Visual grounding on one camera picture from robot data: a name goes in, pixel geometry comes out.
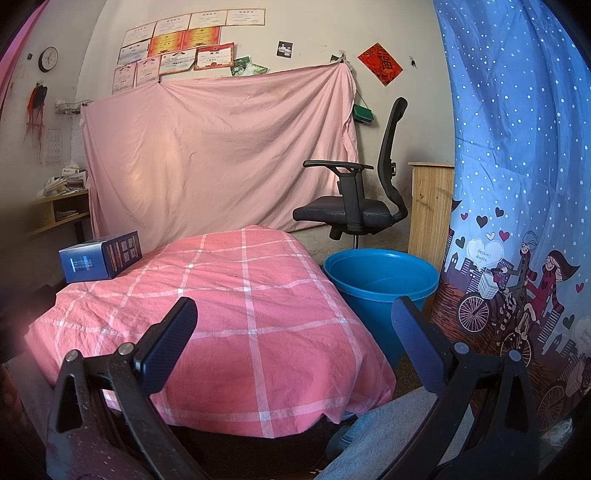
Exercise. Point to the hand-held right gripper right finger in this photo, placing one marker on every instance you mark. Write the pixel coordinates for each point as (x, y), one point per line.
(418, 350)

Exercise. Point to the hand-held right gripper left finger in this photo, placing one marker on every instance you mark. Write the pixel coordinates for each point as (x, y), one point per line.
(168, 346)

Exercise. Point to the blue plastic bucket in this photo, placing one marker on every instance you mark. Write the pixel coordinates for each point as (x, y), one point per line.
(369, 295)

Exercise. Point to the pink checked tablecloth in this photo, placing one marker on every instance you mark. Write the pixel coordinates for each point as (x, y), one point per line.
(240, 314)

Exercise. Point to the person's right leg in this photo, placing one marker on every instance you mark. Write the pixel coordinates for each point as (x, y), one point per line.
(388, 429)

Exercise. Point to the blue cardboard box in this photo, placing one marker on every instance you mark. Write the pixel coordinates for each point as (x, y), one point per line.
(87, 265)

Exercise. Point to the wooden cabinet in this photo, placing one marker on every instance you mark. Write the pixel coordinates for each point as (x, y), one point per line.
(429, 207)

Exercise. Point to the black office chair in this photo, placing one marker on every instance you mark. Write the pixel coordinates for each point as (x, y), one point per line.
(360, 212)

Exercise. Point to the books in desk shelf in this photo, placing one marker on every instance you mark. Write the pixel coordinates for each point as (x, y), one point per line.
(65, 215)

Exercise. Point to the wooden shelf desk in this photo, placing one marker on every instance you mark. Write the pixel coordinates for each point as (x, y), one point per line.
(46, 214)

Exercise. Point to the stack of books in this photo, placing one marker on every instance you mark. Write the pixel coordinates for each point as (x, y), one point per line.
(64, 182)

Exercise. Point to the pink hanging sheet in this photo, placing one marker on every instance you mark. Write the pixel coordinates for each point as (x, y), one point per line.
(221, 157)

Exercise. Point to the blue printed curtain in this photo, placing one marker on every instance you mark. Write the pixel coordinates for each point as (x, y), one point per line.
(521, 161)

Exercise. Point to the green hanging pouch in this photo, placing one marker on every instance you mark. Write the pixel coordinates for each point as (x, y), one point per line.
(363, 114)

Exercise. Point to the red hanging ornament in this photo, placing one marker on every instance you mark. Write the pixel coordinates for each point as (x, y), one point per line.
(37, 104)

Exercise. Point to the white wall calendar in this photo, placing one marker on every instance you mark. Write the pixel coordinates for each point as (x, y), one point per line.
(51, 147)

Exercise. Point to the red square wall poster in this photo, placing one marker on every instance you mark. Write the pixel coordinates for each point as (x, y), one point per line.
(380, 64)

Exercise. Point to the green wall pictures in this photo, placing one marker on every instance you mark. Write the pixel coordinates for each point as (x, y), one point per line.
(249, 67)

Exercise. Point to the group of wall certificates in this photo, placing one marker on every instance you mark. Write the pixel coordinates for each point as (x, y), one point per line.
(184, 41)

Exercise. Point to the round wall clock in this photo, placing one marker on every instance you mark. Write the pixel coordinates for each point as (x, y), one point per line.
(48, 59)

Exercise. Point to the small wall photo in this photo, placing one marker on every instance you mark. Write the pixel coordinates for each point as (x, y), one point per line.
(284, 50)

